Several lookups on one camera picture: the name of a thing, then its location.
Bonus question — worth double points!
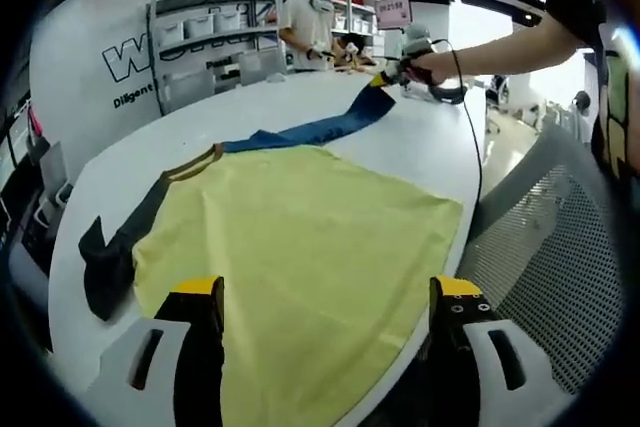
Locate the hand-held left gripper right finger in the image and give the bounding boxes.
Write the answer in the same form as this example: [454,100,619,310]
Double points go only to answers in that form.
[427,274,555,401]

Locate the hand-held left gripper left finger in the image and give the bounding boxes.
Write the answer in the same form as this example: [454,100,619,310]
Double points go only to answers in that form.
[98,275,227,401]

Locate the yellow garment with dark sleeves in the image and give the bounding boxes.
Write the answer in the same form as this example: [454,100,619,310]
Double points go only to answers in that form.
[77,80,465,427]

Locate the person's right hand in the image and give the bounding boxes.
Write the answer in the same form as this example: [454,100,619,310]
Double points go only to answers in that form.
[403,50,452,89]

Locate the pink screen on stand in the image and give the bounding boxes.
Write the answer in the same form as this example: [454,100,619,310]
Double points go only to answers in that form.
[374,0,413,31]

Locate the black stand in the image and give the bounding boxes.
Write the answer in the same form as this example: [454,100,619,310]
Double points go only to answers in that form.
[423,80,467,107]

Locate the grey mesh chair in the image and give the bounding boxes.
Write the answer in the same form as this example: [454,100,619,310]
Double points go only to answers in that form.
[453,121,627,401]

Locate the grey metal shelf rack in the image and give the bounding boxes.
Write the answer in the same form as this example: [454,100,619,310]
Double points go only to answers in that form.
[146,0,292,117]

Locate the person's black printed shirt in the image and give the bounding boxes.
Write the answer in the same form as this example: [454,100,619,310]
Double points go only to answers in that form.
[523,0,640,184]

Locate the grey and pink hanging bag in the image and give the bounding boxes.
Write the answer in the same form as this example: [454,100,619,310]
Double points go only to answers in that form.
[26,105,52,159]

